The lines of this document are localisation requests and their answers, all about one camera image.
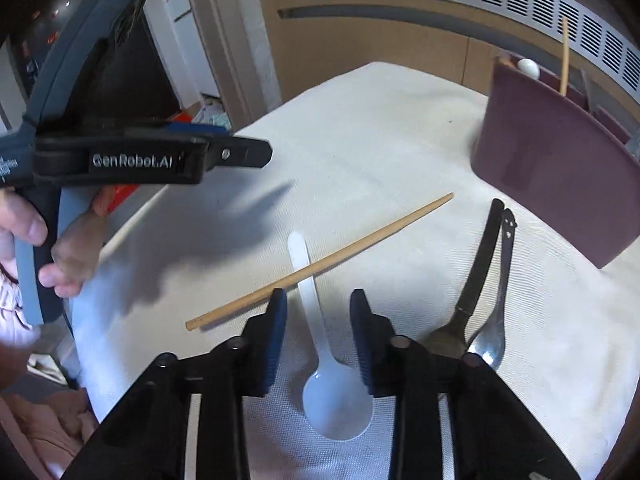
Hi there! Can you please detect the white plastic spoon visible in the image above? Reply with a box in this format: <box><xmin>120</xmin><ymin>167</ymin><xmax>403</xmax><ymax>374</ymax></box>
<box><xmin>286</xmin><ymin>231</ymin><xmax>376</xmax><ymax>442</ymax></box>

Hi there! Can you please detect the white ball-handled metal spoon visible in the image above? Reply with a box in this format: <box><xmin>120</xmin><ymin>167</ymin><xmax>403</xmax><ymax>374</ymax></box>
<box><xmin>516</xmin><ymin>58</ymin><xmax>540</xmax><ymax>80</ymax></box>

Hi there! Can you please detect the wooden chopstick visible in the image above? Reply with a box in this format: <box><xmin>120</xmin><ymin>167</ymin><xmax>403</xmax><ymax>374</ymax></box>
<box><xmin>559</xmin><ymin>15</ymin><xmax>570</xmax><ymax>96</ymax></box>
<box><xmin>184</xmin><ymin>193</ymin><xmax>454</xmax><ymax>332</ymax></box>

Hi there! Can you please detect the person's left hand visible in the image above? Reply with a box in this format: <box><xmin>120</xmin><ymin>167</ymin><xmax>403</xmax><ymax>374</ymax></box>
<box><xmin>1</xmin><ymin>185</ymin><xmax>115</xmax><ymax>298</ymax></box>

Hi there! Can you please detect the cream table cloth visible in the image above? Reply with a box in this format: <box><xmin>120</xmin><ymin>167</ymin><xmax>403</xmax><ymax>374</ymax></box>
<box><xmin>72</xmin><ymin>63</ymin><xmax>639</xmax><ymax>479</ymax></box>

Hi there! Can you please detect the maroon plastic utensil caddy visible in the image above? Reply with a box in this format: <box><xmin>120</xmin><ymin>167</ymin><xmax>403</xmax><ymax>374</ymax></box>
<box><xmin>471</xmin><ymin>62</ymin><xmax>639</xmax><ymax>269</ymax></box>

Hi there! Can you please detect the steel spoon smiley handle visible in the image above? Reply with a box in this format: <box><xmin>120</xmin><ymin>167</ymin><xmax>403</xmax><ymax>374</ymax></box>
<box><xmin>468</xmin><ymin>209</ymin><xmax>518</xmax><ymax>370</ymax></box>

